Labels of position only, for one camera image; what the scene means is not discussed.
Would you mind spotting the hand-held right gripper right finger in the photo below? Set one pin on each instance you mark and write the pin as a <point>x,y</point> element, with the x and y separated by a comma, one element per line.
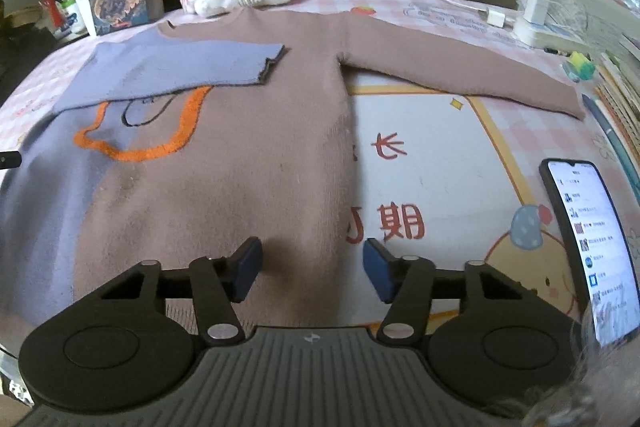
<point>377,269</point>

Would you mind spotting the white can with green lid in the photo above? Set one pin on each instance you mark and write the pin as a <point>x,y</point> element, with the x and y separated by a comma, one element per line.
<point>76,17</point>

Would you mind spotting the white power strip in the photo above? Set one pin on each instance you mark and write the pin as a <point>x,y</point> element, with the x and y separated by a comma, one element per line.
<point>550,36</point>

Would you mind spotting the purple and brown knit sweater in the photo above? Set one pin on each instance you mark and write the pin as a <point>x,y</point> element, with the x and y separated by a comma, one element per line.
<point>250,132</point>

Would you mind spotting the black smartphone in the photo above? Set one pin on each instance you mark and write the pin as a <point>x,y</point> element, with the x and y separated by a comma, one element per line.
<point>590,247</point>

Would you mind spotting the white charger adapter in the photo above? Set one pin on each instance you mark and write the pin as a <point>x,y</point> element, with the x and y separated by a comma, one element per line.
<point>536,7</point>

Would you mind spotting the pink checked cartoon desk mat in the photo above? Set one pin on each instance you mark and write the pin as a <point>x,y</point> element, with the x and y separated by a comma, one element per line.
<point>450,147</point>

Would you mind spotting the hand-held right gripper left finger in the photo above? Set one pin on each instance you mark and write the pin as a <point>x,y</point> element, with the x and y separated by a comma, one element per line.
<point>247,267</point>

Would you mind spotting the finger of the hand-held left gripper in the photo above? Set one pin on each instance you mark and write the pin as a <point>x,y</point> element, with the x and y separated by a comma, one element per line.
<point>10,159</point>

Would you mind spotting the green and yellow small toy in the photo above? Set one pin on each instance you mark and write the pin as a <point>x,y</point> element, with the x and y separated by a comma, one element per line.
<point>580,67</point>

